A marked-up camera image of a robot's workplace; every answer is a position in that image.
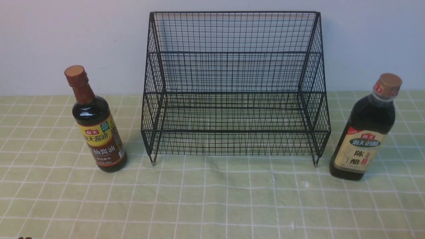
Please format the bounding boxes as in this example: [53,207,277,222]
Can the black wire mesh shelf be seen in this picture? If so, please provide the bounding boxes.
[140,11,331,167]

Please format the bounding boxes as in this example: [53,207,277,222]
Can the green checkered tablecloth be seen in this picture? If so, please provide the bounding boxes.
[0,91,424,239]

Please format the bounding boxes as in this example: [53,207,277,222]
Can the dark vinegar bottle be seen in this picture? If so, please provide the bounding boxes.
[329,73,402,181]

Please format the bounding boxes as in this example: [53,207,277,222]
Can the dark soy sauce bottle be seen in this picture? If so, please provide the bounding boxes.
[64,65,127,173]

